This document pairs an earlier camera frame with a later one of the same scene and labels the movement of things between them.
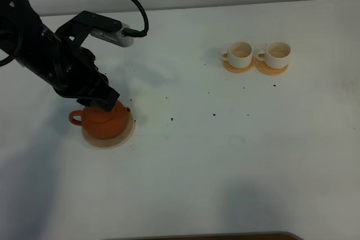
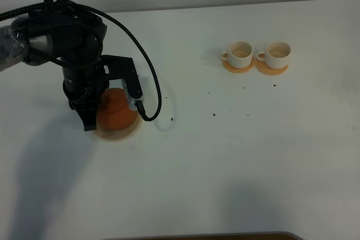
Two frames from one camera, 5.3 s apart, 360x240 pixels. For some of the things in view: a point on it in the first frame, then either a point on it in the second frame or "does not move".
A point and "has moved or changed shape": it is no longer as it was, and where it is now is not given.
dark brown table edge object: (257, 236) does not move
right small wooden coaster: (261, 67) does not move
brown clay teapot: (102, 124) has moved or changed shape
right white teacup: (277, 55) does not move
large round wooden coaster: (120, 140) to (120, 135)
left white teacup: (239, 55) does not move
